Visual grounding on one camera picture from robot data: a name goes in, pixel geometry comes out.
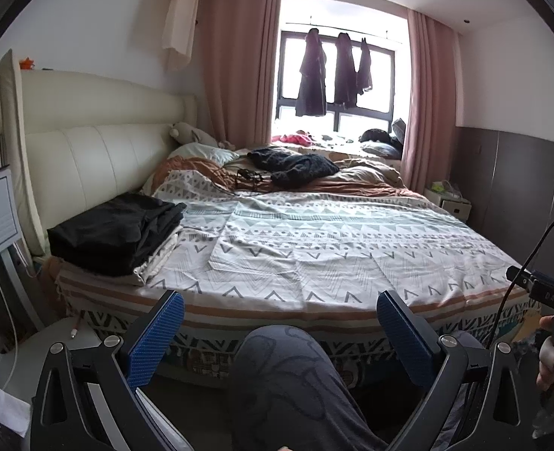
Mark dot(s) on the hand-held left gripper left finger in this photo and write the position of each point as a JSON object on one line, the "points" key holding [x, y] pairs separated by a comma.
{"points": [[157, 333]]}

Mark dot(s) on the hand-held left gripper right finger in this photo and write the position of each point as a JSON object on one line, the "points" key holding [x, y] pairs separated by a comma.
{"points": [[406, 338]]}

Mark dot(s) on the black shirt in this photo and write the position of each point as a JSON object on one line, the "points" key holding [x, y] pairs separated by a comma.
{"points": [[126, 216]]}

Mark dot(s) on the clothes on window sill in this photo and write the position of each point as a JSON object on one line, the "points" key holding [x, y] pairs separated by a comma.
{"points": [[382, 143]]}

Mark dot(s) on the pink clothes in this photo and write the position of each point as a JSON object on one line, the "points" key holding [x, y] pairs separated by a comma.
{"points": [[296, 138]]}

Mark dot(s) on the patterned bed blanket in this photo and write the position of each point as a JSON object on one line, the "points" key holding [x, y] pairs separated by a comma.
{"points": [[328, 249]]}

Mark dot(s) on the white nightstand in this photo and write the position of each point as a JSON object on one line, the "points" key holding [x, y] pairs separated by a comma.
{"points": [[453, 204]]}

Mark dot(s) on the brown beige duvet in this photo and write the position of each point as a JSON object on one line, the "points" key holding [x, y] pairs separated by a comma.
{"points": [[371, 176]]}

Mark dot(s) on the white paper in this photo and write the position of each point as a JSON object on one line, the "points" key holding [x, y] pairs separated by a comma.
{"points": [[2, 408]]}

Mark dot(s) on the pale pillow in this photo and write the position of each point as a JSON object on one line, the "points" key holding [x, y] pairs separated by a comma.
{"points": [[202, 155]]}

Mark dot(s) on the cream padded headboard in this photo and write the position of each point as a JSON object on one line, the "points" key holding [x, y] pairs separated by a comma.
{"points": [[93, 159]]}

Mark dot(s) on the grey plush toy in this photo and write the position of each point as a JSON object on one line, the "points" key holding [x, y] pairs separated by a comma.
{"points": [[192, 135]]}

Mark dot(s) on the black knit sweater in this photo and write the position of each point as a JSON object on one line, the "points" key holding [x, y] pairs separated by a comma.
{"points": [[296, 167]]}

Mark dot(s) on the pink curtain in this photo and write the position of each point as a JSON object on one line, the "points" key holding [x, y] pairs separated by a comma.
{"points": [[429, 103], [239, 65]]}

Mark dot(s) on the cream upright cushion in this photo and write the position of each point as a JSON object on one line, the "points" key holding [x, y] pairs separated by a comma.
{"points": [[9, 117]]}

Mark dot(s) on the orange item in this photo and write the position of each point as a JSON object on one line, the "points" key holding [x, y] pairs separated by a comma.
{"points": [[27, 62]]}

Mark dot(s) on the cream hanging cloth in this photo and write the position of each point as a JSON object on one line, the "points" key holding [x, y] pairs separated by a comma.
{"points": [[179, 23]]}

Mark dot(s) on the black clothes rail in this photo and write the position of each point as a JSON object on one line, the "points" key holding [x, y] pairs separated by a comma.
{"points": [[342, 28]]}

